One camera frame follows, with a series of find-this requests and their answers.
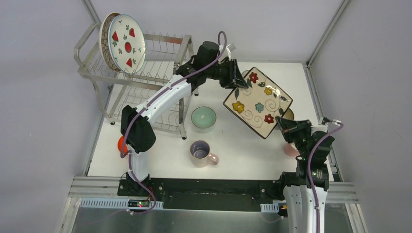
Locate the stainless steel dish rack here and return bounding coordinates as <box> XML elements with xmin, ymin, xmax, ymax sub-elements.
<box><xmin>73</xmin><ymin>23</ymin><xmax>194</xmax><ymax>125</ymax></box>

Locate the pink iridescent mug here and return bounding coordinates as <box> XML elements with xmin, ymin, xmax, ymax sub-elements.
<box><xmin>189</xmin><ymin>140</ymin><xmax>220</xmax><ymax>167</ymax></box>

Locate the square flower pattern plate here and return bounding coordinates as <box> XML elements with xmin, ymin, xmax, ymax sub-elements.
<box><xmin>223</xmin><ymin>67</ymin><xmax>293</xmax><ymax>139</ymax></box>

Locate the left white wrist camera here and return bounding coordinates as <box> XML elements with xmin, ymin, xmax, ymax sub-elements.
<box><xmin>219</xmin><ymin>43</ymin><xmax>236</xmax><ymax>62</ymax></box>

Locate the orange plastic bowl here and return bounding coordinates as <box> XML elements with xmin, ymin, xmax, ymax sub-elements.
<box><xmin>117</xmin><ymin>135</ymin><xmax>128</xmax><ymax>154</ymax></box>

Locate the mint green bowl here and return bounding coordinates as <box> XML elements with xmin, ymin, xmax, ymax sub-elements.
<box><xmin>191</xmin><ymin>106</ymin><xmax>217</xmax><ymax>129</ymax></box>

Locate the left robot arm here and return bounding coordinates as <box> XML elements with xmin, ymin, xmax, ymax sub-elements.
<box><xmin>120</xmin><ymin>41</ymin><xmax>248</xmax><ymax>197</ymax></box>

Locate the floral petal brown-rim plate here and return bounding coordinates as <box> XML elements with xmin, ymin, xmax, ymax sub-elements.
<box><xmin>99</xmin><ymin>12</ymin><xmax>120</xmax><ymax>72</ymax></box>

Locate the watermelon pattern round plate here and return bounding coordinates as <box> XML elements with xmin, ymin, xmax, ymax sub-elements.
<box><xmin>108</xmin><ymin>14</ymin><xmax>146</xmax><ymax>74</ymax></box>

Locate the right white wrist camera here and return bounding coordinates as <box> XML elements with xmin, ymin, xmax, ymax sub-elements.
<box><xmin>311</xmin><ymin>117</ymin><xmax>342</xmax><ymax>133</ymax></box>

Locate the aluminium frame rail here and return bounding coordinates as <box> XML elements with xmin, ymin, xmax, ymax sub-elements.
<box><xmin>302</xmin><ymin>63</ymin><xmax>339</xmax><ymax>175</ymax></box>

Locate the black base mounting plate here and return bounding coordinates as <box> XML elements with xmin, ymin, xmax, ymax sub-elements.
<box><xmin>117</xmin><ymin>177</ymin><xmax>284</xmax><ymax>212</ymax></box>

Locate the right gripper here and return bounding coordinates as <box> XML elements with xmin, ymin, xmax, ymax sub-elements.
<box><xmin>275</xmin><ymin>117</ymin><xmax>311</xmax><ymax>159</ymax></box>

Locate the brown patterned small bowl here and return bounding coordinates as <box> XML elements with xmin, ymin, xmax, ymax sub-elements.
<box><xmin>283</xmin><ymin>109</ymin><xmax>294</xmax><ymax>120</ymax></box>

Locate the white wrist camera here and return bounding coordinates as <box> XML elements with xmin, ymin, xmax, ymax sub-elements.
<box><xmin>219</xmin><ymin>43</ymin><xmax>236</xmax><ymax>62</ymax></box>
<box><xmin>311</xmin><ymin>117</ymin><xmax>342</xmax><ymax>133</ymax></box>

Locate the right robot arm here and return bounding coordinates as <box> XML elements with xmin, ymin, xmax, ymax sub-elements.
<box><xmin>275</xmin><ymin>116</ymin><xmax>336</xmax><ymax>233</ymax></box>

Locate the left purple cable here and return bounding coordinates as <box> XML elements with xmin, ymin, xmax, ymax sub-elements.
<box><xmin>120</xmin><ymin>31</ymin><xmax>227</xmax><ymax>216</ymax></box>

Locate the pink cup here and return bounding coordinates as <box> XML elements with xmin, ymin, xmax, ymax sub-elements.
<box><xmin>283</xmin><ymin>143</ymin><xmax>300</xmax><ymax>158</ymax></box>

